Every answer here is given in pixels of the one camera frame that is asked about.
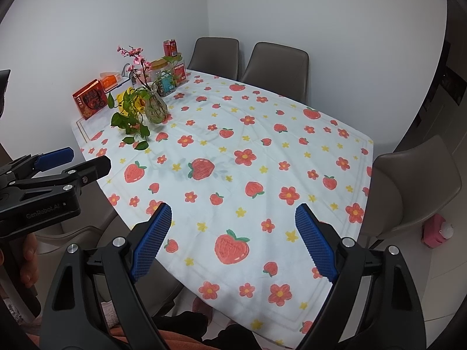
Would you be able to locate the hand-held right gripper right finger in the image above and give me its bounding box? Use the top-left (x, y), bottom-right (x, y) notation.
top-left (295, 204), bottom-right (426, 350)

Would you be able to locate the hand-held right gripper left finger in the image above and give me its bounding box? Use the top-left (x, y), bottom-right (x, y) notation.
top-left (40, 203), bottom-right (172, 350)

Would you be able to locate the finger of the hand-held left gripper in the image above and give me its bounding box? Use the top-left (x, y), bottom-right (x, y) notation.
top-left (11, 155), bottom-right (112, 194)
top-left (0, 148), bottom-right (75, 186)

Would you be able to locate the person's left hand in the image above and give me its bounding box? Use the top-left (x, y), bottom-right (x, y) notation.
top-left (20, 231), bottom-right (39, 289)

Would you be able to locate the green pothos plant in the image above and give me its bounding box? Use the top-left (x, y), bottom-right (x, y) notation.
top-left (109, 55), bottom-right (183, 151)

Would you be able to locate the red gift box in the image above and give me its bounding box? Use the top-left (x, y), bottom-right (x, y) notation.
top-left (72, 79), bottom-right (109, 120)

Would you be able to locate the yellow plush toy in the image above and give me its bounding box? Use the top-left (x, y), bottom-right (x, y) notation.
top-left (116, 87), bottom-right (145, 116)

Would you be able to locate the white fluffy cloth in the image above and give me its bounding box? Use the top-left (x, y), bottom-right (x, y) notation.
top-left (100, 300), bottom-right (118, 328)

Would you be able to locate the glass vase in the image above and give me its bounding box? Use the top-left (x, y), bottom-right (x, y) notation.
top-left (145, 84), bottom-right (169, 125)

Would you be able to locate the teal snack box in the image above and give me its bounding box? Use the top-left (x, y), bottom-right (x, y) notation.
top-left (161, 72), bottom-right (177, 97)

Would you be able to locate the pink blossom branch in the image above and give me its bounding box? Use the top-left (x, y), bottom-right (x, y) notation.
top-left (117, 45), bottom-right (152, 88)

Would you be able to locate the pink bottle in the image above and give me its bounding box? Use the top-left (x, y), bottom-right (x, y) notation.
top-left (421, 214), bottom-right (456, 249)

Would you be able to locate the plastic jar orange lid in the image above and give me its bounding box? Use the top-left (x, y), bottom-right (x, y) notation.
top-left (149, 58), bottom-right (173, 81)

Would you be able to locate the strawberry flower print tablecloth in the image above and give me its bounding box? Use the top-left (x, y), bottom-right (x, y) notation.
top-left (78, 69), bottom-right (375, 340)

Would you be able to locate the clear snack box red label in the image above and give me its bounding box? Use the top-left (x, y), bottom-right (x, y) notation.
top-left (172, 56), bottom-right (189, 87)

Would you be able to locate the dark wooden cabinet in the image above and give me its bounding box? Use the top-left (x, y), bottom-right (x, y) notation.
top-left (392, 36), bottom-right (467, 154)

